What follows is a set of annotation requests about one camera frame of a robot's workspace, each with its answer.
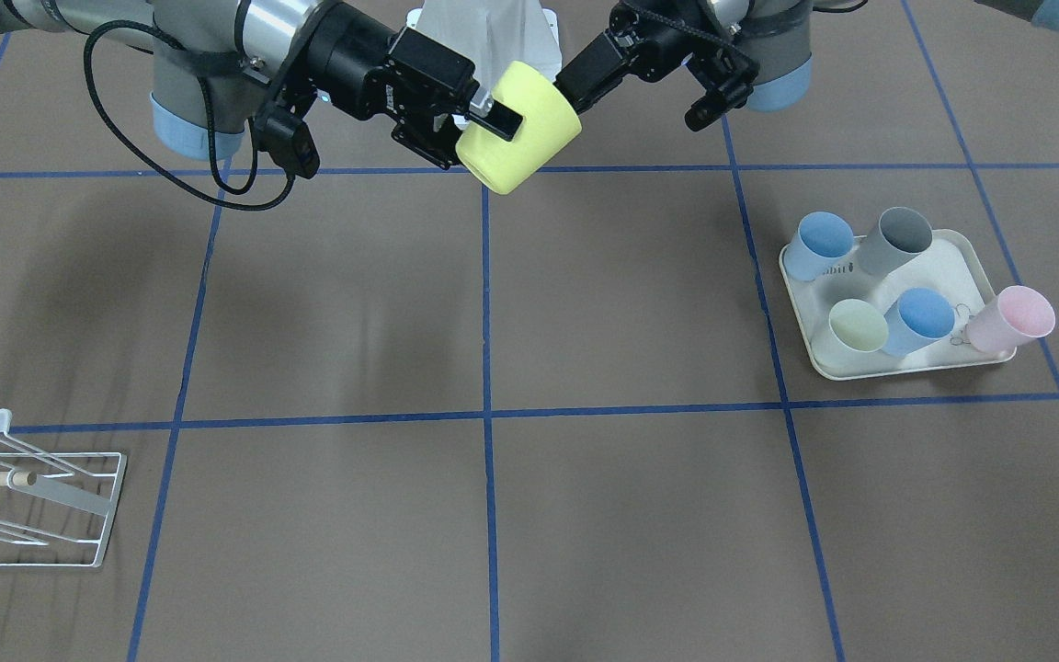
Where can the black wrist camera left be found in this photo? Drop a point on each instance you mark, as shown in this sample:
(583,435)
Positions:
(727,81)

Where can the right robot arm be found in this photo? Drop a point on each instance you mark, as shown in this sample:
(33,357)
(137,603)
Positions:
(225,74)

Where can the pale yellow cup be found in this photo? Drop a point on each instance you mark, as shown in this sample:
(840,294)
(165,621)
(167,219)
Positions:
(856,327)

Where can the blue plastic cup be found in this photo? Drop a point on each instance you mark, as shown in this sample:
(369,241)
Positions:
(918,318)

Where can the light blue cup rear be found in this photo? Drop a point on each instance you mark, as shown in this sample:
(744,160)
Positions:
(822,239)

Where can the white wire cup rack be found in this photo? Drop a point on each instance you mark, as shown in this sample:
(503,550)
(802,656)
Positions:
(58,509)

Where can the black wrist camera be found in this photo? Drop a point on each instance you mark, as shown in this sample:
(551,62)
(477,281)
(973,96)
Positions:
(287,140)
(727,81)

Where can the grey plastic cup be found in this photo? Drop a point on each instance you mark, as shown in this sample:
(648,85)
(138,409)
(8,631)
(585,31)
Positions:
(901,235)

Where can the yellow plastic cup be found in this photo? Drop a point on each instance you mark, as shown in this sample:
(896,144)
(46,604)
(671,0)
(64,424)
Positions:
(548,124)

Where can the white plastic tray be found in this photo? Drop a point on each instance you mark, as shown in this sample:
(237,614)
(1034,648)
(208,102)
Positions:
(950,266)

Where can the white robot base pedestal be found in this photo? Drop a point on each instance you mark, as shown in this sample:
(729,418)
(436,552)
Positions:
(493,34)

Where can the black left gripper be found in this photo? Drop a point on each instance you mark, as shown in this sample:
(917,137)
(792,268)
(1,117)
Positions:
(605,61)

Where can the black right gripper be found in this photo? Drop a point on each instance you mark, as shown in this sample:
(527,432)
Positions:
(352,57)

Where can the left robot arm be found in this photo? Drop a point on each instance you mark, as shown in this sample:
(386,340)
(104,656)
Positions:
(777,34)

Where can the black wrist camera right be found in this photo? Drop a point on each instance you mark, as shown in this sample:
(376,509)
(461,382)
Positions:
(287,140)

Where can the pink plastic cup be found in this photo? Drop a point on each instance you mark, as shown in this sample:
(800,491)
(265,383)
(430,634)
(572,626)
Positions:
(1017,316)

